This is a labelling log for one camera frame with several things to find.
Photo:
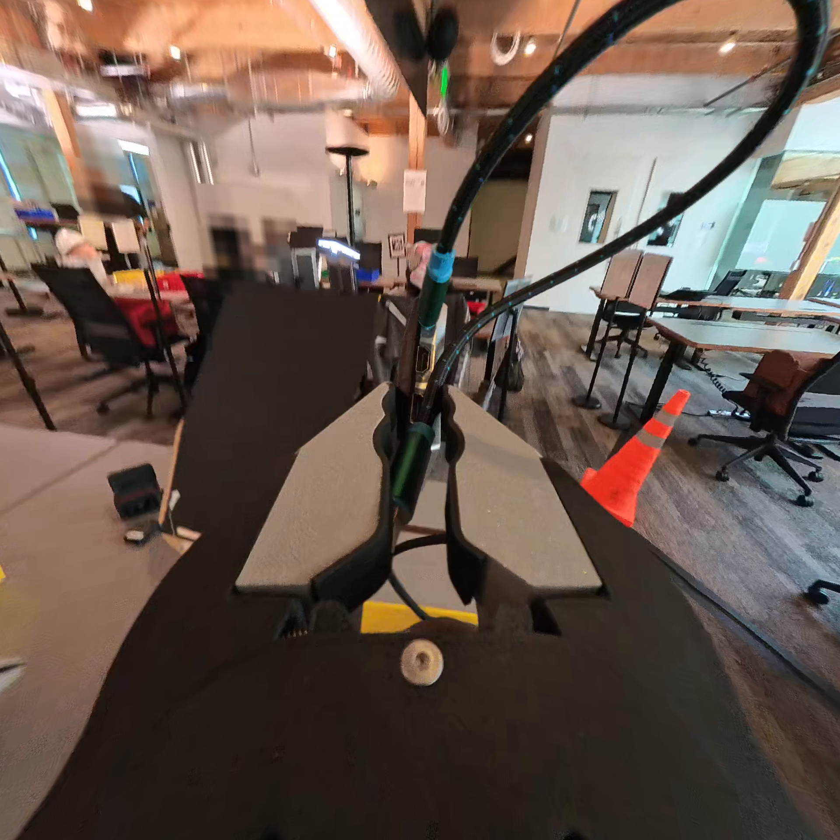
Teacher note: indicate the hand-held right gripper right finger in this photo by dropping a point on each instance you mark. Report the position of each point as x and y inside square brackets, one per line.
[518, 518]

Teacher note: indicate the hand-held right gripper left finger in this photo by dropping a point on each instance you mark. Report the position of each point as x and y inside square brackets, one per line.
[315, 518]

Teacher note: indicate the yellow plastic bin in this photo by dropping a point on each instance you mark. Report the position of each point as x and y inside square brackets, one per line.
[394, 620]

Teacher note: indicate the black hdmi adapter hub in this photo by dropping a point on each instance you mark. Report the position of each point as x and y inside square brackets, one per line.
[420, 367]

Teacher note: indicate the orange traffic cone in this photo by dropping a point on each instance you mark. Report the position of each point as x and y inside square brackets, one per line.
[630, 472]

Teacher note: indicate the small black battery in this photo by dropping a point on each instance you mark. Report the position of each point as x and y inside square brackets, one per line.
[136, 537]

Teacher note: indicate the black charger case with screen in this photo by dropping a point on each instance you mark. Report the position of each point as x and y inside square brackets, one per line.
[134, 492]

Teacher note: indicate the brown wooden chair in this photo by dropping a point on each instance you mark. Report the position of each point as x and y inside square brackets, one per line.
[656, 282]
[617, 282]

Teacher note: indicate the table with red cloth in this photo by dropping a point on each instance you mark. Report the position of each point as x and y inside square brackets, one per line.
[151, 308]

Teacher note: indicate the wooden top desk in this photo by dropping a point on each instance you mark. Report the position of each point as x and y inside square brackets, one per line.
[741, 334]

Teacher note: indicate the office chair with brown jacket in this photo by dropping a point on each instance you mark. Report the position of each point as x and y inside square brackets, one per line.
[781, 394]

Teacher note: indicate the black office chair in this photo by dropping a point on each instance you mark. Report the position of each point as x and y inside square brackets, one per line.
[98, 315]

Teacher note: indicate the black tripod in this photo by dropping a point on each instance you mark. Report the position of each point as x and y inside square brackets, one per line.
[26, 374]

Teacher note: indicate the black floor lamp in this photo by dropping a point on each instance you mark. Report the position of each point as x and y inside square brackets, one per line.
[348, 141]

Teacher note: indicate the framed wall picture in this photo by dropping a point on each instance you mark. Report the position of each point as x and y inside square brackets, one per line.
[597, 216]
[666, 220]

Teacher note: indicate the silver ventilation duct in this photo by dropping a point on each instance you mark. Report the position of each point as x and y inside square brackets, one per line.
[354, 46]

